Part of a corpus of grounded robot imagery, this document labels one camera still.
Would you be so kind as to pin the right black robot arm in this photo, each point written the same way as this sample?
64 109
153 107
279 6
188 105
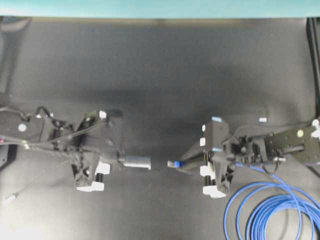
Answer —
302 142

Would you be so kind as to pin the black frame rail right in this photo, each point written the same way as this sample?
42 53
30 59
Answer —
311 29

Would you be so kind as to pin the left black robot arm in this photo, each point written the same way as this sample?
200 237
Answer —
39 132

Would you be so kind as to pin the small white tape piece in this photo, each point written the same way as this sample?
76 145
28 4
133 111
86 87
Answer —
262 119

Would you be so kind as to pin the grey USB hub with cable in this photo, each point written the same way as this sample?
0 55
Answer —
137 162

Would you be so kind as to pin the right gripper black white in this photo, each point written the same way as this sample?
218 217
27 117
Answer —
218 169

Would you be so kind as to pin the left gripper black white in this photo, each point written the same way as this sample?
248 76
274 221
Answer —
99 136

